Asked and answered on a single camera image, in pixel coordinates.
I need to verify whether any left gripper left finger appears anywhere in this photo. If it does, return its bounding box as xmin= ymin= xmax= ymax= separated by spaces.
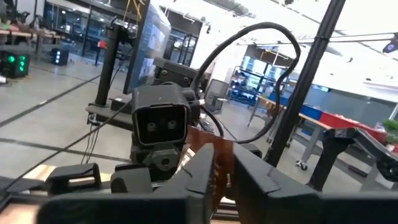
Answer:
xmin=36 ymin=142 xmax=216 ymax=224

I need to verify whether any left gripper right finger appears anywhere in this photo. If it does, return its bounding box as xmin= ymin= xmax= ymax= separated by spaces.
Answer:
xmin=232 ymin=142 xmax=398 ymax=224

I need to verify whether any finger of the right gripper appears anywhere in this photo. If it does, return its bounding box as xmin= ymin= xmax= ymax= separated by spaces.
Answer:
xmin=45 ymin=162 xmax=103 ymax=196
xmin=110 ymin=167 xmax=154 ymax=194

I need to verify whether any taco seasoning mix packet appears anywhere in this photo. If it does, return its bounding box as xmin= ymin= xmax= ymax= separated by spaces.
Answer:
xmin=185 ymin=126 xmax=234 ymax=215

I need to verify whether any workbench with coloured bins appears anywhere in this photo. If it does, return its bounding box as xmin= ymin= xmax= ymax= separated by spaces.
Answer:
xmin=248 ymin=95 xmax=398 ymax=170

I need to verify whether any grey mesh chair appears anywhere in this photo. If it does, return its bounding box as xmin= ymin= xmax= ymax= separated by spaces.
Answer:
xmin=203 ymin=78 xmax=230 ymax=114

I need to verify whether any metal storage shelf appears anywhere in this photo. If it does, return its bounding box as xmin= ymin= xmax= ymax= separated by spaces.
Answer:
xmin=229 ymin=55 xmax=280 ymax=106

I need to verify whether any black monitor stand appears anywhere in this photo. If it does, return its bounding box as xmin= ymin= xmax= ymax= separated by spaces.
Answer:
xmin=85 ymin=18 xmax=137 ymax=131

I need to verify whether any large black monitor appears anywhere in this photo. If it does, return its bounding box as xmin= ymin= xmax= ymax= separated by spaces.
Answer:
xmin=123 ymin=0 xmax=172 ymax=95

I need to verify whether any small black computer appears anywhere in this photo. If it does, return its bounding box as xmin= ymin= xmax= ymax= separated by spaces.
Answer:
xmin=51 ymin=48 xmax=70 ymax=66

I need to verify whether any computer with green lights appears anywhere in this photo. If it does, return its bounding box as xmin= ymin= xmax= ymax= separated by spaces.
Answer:
xmin=0 ymin=45 xmax=31 ymax=79

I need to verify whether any black aluminium table frame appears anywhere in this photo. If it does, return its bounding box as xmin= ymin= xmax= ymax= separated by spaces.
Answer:
xmin=263 ymin=0 xmax=346 ymax=169

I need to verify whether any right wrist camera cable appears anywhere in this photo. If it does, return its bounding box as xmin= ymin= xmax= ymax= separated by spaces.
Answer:
xmin=190 ymin=21 xmax=302 ymax=144

